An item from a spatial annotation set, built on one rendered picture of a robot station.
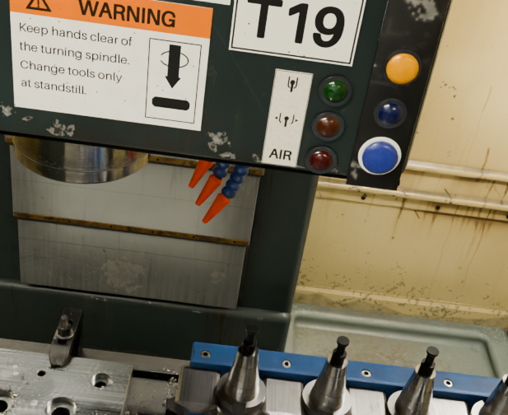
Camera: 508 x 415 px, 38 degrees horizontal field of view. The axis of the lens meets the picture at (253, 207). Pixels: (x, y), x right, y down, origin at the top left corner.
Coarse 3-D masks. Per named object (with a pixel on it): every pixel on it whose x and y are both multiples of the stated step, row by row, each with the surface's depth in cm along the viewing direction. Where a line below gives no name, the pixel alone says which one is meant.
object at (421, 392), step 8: (416, 368) 92; (416, 376) 91; (424, 376) 91; (432, 376) 91; (408, 384) 93; (416, 384) 92; (424, 384) 91; (432, 384) 92; (408, 392) 93; (416, 392) 92; (424, 392) 92; (432, 392) 93; (400, 400) 94; (408, 400) 93; (416, 400) 92; (424, 400) 92; (400, 408) 94; (408, 408) 93; (416, 408) 93; (424, 408) 93
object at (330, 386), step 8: (328, 360) 91; (328, 368) 91; (336, 368) 90; (344, 368) 91; (320, 376) 92; (328, 376) 91; (336, 376) 91; (344, 376) 91; (320, 384) 92; (328, 384) 92; (336, 384) 91; (344, 384) 92; (312, 392) 94; (320, 392) 93; (328, 392) 92; (336, 392) 92; (344, 392) 93; (312, 400) 94; (320, 400) 93; (328, 400) 92; (336, 400) 93; (344, 400) 95; (320, 408) 93; (328, 408) 93; (336, 408) 93
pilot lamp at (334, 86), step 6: (330, 84) 59; (336, 84) 59; (342, 84) 59; (324, 90) 60; (330, 90) 59; (336, 90) 59; (342, 90) 59; (324, 96) 60; (330, 96) 60; (336, 96) 60; (342, 96) 60; (336, 102) 60
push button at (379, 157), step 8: (376, 144) 62; (384, 144) 62; (368, 152) 62; (376, 152) 62; (384, 152) 62; (392, 152) 62; (368, 160) 62; (376, 160) 62; (384, 160) 62; (392, 160) 62; (368, 168) 63; (376, 168) 63; (384, 168) 63; (392, 168) 63
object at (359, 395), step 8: (352, 392) 98; (360, 392) 98; (368, 392) 98; (376, 392) 98; (384, 392) 99; (352, 400) 96; (360, 400) 97; (368, 400) 97; (376, 400) 97; (384, 400) 97; (352, 408) 95; (360, 408) 95; (368, 408) 96; (376, 408) 96; (384, 408) 96
